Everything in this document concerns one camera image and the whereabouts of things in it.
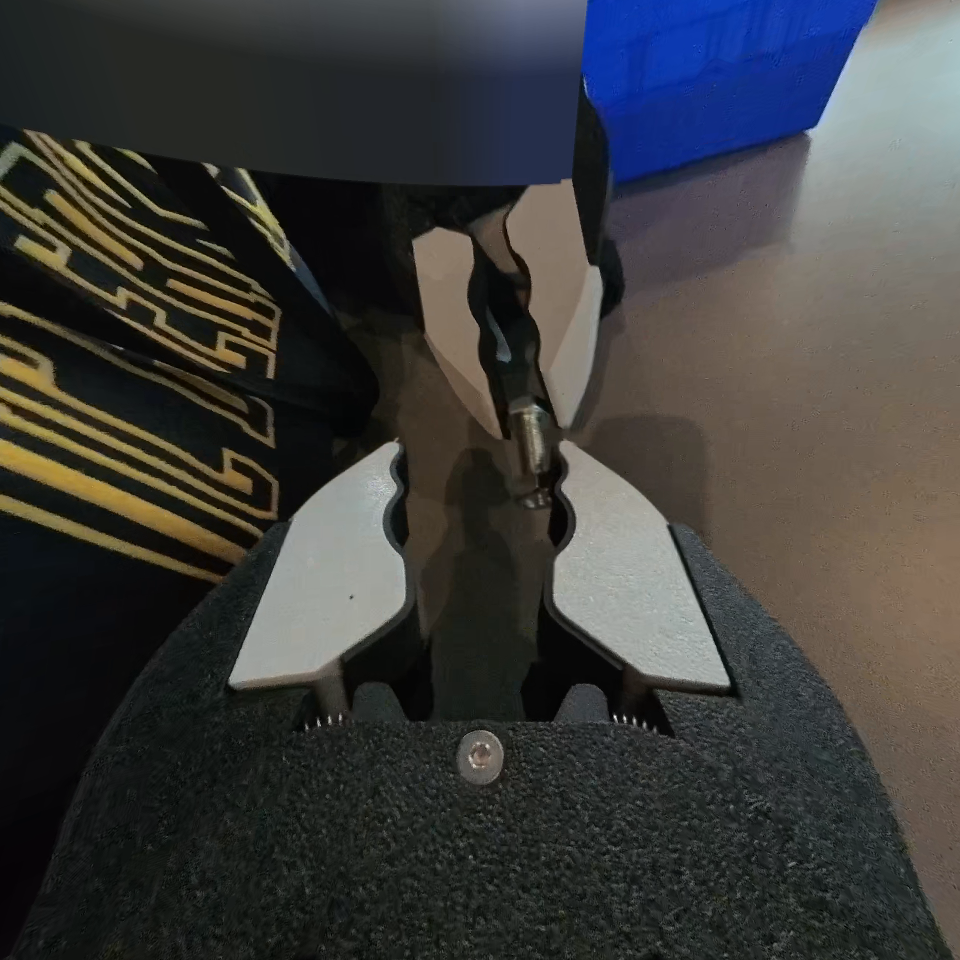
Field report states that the blue plastic bin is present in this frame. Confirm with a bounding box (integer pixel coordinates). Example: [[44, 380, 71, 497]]
[[581, 0, 880, 185]]

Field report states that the black yellow printed garment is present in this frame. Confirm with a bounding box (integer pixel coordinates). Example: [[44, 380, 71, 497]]
[[0, 127, 384, 946]]

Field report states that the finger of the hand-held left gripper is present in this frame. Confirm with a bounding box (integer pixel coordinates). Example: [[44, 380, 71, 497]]
[[412, 223, 505, 441], [507, 183, 607, 435]]

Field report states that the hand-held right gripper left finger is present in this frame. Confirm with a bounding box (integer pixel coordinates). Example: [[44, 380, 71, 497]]
[[227, 441, 412, 714]]

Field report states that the steel hex bolt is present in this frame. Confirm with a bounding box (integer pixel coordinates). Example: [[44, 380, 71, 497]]
[[508, 397, 560, 489]]

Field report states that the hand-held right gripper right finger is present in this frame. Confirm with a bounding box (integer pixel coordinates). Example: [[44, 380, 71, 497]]
[[546, 439, 734, 714]]

